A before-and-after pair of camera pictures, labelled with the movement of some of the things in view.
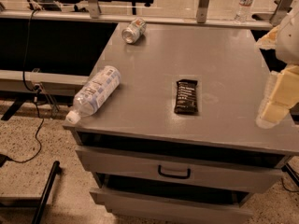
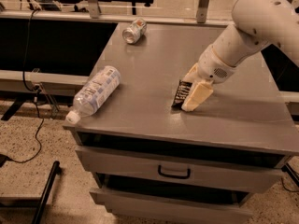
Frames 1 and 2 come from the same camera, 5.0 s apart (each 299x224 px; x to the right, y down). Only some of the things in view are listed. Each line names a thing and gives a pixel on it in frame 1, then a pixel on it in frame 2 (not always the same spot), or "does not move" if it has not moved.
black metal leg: x=45 y=193 does not move
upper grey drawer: x=179 y=170 does not move
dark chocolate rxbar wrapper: x=186 y=97 does not move
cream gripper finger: x=281 y=94 -> x=200 y=92
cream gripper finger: x=268 y=41 -> x=192 y=76
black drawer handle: x=189 y=173 does not move
